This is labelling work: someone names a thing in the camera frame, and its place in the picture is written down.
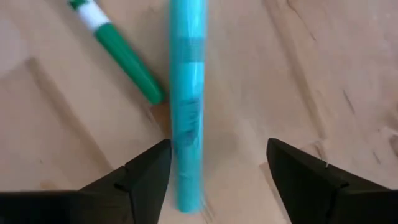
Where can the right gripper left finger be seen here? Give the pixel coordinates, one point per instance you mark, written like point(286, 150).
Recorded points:
point(140, 186)

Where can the teal Sharpie highlighter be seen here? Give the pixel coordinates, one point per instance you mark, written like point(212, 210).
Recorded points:
point(188, 77)

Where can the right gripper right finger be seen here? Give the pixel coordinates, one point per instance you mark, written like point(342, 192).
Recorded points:
point(311, 193)

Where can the green Expo marker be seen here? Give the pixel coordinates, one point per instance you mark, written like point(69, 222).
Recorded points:
point(124, 53)

